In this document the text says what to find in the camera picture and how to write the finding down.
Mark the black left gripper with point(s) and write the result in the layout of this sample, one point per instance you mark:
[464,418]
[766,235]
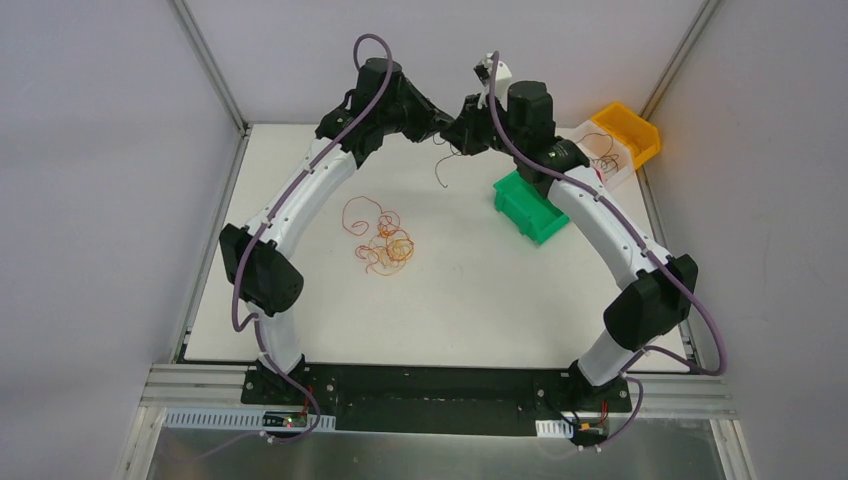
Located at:
[429,118]

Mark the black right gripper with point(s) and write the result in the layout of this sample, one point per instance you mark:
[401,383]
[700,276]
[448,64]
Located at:
[473,132]

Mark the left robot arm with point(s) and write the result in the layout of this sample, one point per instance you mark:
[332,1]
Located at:
[257,255]

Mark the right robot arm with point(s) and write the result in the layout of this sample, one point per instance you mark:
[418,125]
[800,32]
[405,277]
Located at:
[654,285]

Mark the green plastic bin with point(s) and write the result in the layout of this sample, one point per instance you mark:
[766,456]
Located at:
[535,217]

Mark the clear plastic bin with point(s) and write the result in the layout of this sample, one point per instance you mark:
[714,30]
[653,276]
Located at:
[607,156]

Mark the yellow plastic bin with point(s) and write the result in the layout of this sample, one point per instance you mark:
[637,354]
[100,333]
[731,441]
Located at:
[639,136]

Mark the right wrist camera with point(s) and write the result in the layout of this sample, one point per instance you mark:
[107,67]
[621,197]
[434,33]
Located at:
[493,73]

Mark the white cable duct right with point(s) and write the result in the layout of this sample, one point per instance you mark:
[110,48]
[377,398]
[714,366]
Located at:
[559,429]

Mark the white cable duct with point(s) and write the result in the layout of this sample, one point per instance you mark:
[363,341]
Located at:
[559,429]
[278,421]

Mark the white cable duct left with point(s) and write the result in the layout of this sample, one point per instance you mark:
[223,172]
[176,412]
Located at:
[278,421]

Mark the aluminium frame rail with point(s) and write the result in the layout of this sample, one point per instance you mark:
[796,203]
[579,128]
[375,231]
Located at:
[660,395]

